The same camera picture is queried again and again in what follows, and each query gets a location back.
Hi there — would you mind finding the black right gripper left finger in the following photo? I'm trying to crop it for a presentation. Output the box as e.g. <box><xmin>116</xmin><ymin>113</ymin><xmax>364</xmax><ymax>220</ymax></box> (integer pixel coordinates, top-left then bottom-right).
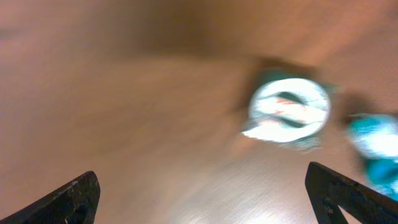
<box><xmin>1</xmin><ymin>171</ymin><xmax>101</xmax><ymax>224</ymax></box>

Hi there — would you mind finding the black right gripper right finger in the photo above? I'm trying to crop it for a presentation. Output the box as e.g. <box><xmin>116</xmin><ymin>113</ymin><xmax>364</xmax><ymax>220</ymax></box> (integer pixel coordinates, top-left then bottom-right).
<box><xmin>305</xmin><ymin>162</ymin><xmax>397</xmax><ymax>224</ymax></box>

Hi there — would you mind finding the blue mouthwash bottle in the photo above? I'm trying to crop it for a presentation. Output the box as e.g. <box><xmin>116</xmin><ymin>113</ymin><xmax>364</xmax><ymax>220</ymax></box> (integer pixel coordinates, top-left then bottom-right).
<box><xmin>347</xmin><ymin>113</ymin><xmax>397</xmax><ymax>200</ymax></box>

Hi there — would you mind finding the green round-label box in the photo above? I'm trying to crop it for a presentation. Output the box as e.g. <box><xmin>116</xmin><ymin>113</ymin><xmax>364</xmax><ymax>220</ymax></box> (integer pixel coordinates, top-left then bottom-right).
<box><xmin>240</xmin><ymin>68</ymin><xmax>337</xmax><ymax>152</ymax></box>

